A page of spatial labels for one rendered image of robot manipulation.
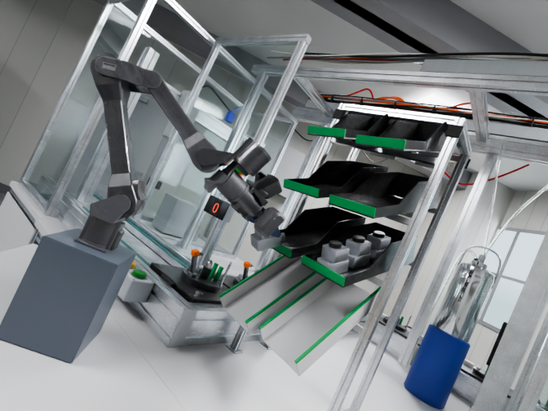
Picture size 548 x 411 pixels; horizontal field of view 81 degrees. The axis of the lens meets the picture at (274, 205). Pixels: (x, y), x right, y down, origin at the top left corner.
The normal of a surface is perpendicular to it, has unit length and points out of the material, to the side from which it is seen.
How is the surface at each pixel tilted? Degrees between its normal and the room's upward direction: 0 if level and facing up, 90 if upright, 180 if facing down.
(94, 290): 90
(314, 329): 45
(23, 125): 90
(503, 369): 90
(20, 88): 90
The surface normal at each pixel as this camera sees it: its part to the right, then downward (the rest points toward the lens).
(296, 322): -0.18, -0.88
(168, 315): -0.56, -0.29
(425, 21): 0.15, 0.04
